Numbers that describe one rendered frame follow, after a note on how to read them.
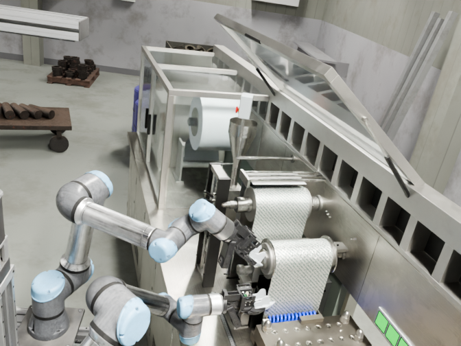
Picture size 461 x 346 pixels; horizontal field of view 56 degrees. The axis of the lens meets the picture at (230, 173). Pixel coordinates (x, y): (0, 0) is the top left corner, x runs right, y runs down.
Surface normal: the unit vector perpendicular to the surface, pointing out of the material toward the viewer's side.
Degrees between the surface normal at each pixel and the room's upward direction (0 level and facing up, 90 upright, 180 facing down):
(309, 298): 90
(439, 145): 90
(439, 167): 90
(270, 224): 92
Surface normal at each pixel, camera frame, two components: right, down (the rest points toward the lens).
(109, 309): -0.33, -0.53
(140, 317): 0.80, 0.29
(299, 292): 0.29, 0.44
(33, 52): 0.07, 0.43
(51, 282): 0.10, -0.85
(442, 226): -0.95, 0.00
